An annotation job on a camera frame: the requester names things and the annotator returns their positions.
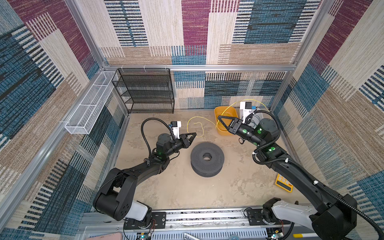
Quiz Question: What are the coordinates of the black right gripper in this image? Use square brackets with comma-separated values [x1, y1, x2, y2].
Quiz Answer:
[217, 115, 264, 147]

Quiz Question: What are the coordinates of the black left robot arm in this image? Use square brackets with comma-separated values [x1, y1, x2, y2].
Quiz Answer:
[93, 118, 197, 221]

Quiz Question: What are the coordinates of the black mesh shelf rack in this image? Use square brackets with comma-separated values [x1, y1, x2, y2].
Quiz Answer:
[112, 68, 175, 114]

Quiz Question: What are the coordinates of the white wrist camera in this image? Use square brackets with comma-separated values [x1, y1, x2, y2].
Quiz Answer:
[170, 121, 182, 139]
[240, 101, 257, 123]

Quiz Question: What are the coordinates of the white wire mesh tray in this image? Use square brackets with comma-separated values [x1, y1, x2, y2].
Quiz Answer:
[65, 71, 115, 135]

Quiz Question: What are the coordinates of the yellow plastic bin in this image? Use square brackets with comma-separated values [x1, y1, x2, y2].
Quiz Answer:
[214, 106, 238, 136]

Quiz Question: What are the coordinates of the dark grey cable spool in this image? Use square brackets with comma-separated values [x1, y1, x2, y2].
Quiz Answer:
[191, 142, 225, 178]

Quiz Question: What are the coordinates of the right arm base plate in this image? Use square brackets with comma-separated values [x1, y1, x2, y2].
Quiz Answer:
[243, 208, 291, 226]

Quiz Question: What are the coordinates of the yellow handheld device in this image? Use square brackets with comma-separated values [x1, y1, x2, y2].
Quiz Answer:
[275, 174, 294, 193]

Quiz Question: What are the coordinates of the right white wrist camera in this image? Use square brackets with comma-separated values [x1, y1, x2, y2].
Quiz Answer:
[240, 101, 257, 123]

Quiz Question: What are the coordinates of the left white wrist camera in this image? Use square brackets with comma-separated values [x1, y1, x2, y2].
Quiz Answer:
[170, 121, 182, 139]

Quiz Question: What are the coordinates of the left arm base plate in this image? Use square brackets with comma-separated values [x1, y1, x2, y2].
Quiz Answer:
[123, 212, 167, 230]

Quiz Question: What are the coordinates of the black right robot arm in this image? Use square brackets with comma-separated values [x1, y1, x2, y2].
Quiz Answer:
[217, 114, 384, 240]

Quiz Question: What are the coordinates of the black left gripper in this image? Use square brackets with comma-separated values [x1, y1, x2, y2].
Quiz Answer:
[164, 132, 195, 159]

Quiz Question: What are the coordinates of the yellow cable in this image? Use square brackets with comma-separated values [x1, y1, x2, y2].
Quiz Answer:
[186, 98, 270, 139]

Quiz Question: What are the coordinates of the aluminium mounting rail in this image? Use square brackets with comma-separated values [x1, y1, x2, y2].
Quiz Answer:
[75, 206, 318, 240]

